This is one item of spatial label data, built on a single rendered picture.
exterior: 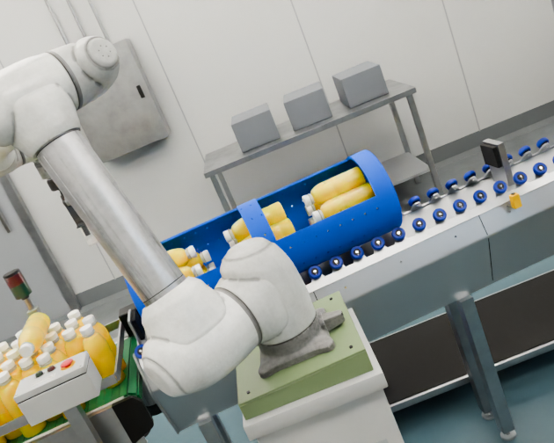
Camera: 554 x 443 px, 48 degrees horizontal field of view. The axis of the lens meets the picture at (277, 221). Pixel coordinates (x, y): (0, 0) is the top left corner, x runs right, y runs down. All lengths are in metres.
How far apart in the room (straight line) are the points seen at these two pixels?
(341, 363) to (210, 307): 0.31
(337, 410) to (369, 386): 0.09
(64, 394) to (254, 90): 3.78
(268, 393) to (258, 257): 0.29
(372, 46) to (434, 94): 0.68
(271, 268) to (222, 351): 0.20
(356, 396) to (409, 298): 0.81
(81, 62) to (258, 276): 0.56
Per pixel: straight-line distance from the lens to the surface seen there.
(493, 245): 2.19
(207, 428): 2.19
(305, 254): 1.93
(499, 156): 2.22
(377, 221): 1.98
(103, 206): 1.27
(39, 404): 1.85
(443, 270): 2.13
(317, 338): 1.40
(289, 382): 1.36
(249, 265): 1.31
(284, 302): 1.34
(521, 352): 2.77
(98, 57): 1.34
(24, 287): 2.45
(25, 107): 1.29
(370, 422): 1.44
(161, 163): 5.32
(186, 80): 5.21
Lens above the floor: 1.76
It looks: 18 degrees down
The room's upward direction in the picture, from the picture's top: 23 degrees counter-clockwise
